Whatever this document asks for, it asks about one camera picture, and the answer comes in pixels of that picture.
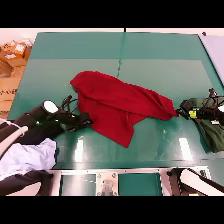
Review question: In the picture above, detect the brown cardboard box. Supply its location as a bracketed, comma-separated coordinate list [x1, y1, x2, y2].
[0, 38, 34, 70]

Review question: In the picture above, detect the silver frame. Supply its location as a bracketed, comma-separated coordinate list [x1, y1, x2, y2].
[49, 165, 214, 197]

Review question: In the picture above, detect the red T-shirt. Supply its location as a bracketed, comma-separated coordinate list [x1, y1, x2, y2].
[69, 70, 180, 149]

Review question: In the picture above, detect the dark green garment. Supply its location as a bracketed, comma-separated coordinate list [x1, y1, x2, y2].
[181, 97, 224, 153]

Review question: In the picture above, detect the black cable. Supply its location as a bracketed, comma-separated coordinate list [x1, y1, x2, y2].
[59, 94, 80, 114]

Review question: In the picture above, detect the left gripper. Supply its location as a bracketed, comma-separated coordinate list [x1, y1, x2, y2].
[65, 111, 93, 132]

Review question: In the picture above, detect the light blue garment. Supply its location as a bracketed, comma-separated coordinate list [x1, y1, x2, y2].
[0, 137, 58, 182]

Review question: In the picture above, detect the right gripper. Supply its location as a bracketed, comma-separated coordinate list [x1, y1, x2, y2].
[179, 99, 202, 120]

